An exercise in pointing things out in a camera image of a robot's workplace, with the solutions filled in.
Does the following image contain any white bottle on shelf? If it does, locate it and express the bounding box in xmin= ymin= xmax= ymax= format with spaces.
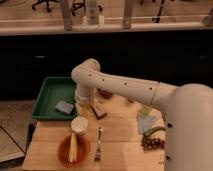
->
xmin=85 ymin=0 xmax=100 ymax=25

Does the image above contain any orange bowl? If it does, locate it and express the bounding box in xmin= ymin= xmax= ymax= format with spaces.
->
xmin=57 ymin=135 xmax=90 ymax=168

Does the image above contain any bunch of dark grapes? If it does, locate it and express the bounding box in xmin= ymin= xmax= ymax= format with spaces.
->
xmin=142 ymin=137 xmax=165 ymax=151

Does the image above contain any light blue cloth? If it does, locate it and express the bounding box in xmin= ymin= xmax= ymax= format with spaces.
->
xmin=137 ymin=115 xmax=157 ymax=134

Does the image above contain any green plastic cup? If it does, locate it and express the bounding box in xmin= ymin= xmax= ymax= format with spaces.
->
xmin=140 ymin=105 xmax=152 ymax=115

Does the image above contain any black office chair base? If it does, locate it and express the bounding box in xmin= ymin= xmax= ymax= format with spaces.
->
xmin=31 ymin=0 xmax=60 ymax=13

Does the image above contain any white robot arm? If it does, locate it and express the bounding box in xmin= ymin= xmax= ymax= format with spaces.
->
xmin=71 ymin=58 xmax=213 ymax=171

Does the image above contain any yellow corn cob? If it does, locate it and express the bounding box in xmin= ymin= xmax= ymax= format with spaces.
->
xmin=68 ymin=133 xmax=77 ymax=163

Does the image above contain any white paper cup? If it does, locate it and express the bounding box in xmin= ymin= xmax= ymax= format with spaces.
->
xmin=71 ymin=116 xmax=88 ymax=135

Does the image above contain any green plastic tray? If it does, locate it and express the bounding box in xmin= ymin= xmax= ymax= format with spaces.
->
xmin=31 ymin=77 xmax=76 ymax=121

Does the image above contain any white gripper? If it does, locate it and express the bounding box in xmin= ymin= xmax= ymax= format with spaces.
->
xmin=75 ymin=85 xmax=92 ymax=106

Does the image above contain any silver fork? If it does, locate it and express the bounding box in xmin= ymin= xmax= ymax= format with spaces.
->
xmin=94 ymin=127 xmax=103 ymax=162

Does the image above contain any blue sponge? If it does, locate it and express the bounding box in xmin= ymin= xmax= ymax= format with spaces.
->
xmin=55 ymin=101 xmax=74 ymax=114

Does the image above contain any dark red bowl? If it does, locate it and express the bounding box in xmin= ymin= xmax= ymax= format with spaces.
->
xmin=97 ymin=89 xmax=113 ymax=99

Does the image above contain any green cucumber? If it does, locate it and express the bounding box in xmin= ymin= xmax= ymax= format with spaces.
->
xmin=143 ymin=126 xmax=165 ymax=137

